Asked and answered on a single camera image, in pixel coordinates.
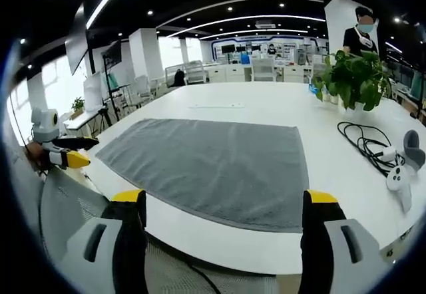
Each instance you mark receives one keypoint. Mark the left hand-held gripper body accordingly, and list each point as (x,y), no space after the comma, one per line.
(45,124)

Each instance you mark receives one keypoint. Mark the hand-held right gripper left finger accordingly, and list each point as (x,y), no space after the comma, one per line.
(110,240)

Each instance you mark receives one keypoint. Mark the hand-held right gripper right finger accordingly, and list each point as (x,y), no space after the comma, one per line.
(333,240)

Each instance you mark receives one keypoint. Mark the grey towel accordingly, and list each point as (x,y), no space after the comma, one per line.
(213,171)

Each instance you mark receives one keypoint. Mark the person's left hand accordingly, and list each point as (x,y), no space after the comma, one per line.
(36,154)

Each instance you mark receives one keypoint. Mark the small potted plant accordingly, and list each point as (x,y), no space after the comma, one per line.
(78,106)

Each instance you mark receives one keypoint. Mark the grey mesh office chair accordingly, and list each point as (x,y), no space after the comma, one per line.
(80,207)

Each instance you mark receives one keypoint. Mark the black tripod stand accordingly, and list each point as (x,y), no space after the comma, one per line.
(111,88)

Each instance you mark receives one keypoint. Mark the white handheld controller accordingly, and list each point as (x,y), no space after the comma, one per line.
(399,182)

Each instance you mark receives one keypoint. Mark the white power adapter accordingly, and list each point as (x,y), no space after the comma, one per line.
(387,152)

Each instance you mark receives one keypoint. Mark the white table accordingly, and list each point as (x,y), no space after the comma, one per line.
(253,141)

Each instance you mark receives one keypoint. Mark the white office chair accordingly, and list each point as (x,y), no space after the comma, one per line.
(264,69)
(194,72)

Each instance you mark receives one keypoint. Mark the potted green plant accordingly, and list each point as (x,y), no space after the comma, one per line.
(356,78)

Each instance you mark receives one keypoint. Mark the wall-mounted black monitor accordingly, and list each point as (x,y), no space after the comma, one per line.
(78,44)

